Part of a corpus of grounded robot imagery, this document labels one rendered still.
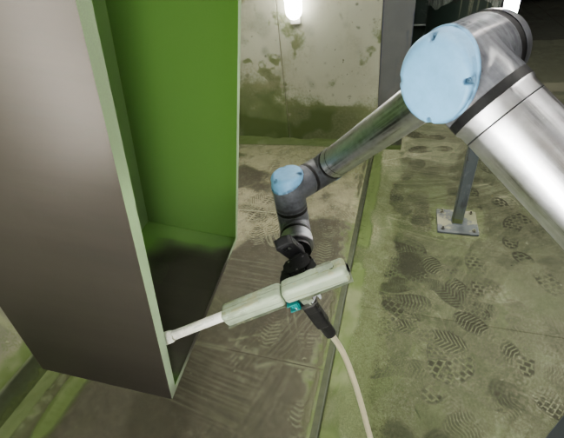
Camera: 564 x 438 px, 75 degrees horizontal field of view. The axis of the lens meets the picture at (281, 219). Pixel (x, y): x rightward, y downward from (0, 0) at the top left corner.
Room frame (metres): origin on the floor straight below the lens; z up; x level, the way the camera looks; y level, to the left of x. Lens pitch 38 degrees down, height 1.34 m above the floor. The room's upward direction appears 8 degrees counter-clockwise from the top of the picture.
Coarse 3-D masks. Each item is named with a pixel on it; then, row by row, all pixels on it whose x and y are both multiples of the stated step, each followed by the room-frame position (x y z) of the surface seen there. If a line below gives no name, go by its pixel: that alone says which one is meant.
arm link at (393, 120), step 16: (512, 16) 0.59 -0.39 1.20; (528, 32) 0.53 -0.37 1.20; (528, 48) 0.52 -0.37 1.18; (400, 96) 0.70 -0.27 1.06; (384, 112) 0.72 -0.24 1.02; (400, 112) 0.69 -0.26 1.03; (368, 128) 0.75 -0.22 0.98; (384, 128) 0.71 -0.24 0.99; (400, 128) 0.69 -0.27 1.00; (416, 128) 0.69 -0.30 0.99; (336, 144) 0.85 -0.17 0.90; (352, 144) 0.79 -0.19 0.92; (368, 144) 0.75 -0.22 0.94; (384, 144) 0.73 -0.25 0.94; (320, 160) 0.88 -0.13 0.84; (336, 160) 0.83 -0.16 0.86; (352, 160) 0.80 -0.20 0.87; (320, 176) 0.87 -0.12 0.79; (336, 176) 0.86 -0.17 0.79
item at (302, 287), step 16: (304, 272) 0.56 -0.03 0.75; (320, 272) 0.54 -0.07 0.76; (336, 272) 0.52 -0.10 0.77; (272, 288) 0.55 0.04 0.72; (288, 288) 0.53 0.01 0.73; (304, 288) 0.52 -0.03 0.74; (320, 288) 0.52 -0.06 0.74; (224, 304) 0.56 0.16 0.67; (240, 304) 0.54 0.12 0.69; (256, 304) 0.53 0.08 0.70; (272, 304) 0.52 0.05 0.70; (304, 304) 0.53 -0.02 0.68; (208, 320) 0.55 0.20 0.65; (224, 320) 0.53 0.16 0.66; (240, 320) 0.52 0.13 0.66; (320, 320) 0.52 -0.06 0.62; (176, 336) 0.54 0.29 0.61
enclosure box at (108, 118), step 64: (0, 0) 0.44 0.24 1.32; (64, 0) 0.42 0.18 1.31; (128, 0) 1.07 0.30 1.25; (192, 0) 1.03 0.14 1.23; (0, 64) 0.45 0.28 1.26; (64, 64) 0.43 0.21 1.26; (128, 64) 1.09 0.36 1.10; (192, 64) 1.04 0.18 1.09; (0, 128) 0.46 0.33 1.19; (64, 128) 0.44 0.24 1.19; (128, 128) 1.10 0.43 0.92; (192, 128) 1.06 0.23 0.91; (0, 192) 0.48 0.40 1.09; (64, 192) 0.45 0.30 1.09; (128, 192) 0.44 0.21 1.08; (192, 192) 1.08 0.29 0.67; (0, 256) 0.51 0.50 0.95; (64, 256) 0.47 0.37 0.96; (128, 256) 0.44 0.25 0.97; (192, 256) 0.95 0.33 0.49; (64, 320) 0.50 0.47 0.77; (128, 320) 0.46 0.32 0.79; (192, 320) 0.70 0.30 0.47; (128, 384) 0.50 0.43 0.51
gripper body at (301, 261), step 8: (296, 240) 0.73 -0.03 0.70; (304, 240) 0.73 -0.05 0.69; (304, 248) 0.72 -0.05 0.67; (296, 256) 0.67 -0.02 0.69; (304, 256) 0.66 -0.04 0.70; (288, 264) 0.65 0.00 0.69; (296, 264) 0.64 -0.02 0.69; (304, 264) 0.63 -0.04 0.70; (288, 272) 0.63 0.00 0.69; (296, 272) 0.62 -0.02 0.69
